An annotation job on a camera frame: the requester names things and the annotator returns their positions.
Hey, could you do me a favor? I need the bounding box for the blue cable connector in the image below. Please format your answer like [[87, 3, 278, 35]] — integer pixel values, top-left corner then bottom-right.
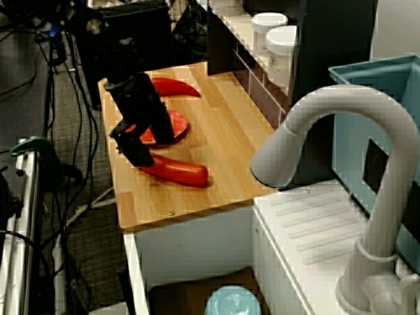
[[48, 20, 64, 45]]

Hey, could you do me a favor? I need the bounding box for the teal plastic bin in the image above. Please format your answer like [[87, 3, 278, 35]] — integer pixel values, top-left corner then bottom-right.
[[328, 54, 420, 273]]

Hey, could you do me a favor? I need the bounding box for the grey toy faucet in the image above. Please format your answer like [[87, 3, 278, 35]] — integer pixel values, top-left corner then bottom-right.
[[249, 84, 418, 312]]

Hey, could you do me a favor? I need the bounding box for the red round plate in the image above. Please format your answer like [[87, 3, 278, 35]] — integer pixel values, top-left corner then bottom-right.
[[139, 110, 190, 148]]

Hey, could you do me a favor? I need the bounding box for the red toy sausage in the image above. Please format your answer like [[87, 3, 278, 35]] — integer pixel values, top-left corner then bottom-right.
[[137, 154, 209, 188]]

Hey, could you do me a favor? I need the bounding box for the grey faucet handle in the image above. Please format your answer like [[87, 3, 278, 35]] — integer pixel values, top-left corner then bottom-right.
[[370, 272, 420, 315]]

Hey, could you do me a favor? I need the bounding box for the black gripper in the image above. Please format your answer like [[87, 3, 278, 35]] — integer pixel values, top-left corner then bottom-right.
[[103, 72, 175, 167]]

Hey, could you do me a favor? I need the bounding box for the green clamp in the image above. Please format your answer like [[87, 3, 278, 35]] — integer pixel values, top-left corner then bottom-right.
[[9, 135, 65, 191]]

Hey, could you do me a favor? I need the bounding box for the black wire mesh basket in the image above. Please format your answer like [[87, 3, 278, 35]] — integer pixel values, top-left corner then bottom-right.
[[171, 3, 209, 64]]

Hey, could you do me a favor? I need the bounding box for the light blue bowl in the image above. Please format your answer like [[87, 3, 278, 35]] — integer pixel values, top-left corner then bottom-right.
[[203, 284, 263, 315]]

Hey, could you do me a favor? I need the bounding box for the white toy sink unit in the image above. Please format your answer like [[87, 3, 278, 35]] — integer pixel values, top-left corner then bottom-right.
[[123, 178, 420, 315]]

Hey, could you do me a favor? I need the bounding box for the red toy chili pepper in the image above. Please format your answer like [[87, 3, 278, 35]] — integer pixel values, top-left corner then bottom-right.
[[150, 77, 201, 98]]

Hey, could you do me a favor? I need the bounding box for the aluminium frame rail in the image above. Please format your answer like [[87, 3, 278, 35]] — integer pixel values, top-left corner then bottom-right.
[[0, 137, 42, 315]]

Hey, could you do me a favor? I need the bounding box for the black tiled backsplash shelf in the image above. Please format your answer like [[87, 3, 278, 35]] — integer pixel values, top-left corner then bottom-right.
[[206, 0, 378, 190]]

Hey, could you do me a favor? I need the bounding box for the white labelled plastic jar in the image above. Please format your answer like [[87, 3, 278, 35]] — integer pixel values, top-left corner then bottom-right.
[[251, 12, 289, 55], [266, 25, 300, 89]]

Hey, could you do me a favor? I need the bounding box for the white floor cable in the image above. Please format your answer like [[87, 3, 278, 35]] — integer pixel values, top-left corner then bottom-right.
[[67, 186, 116, 227]]

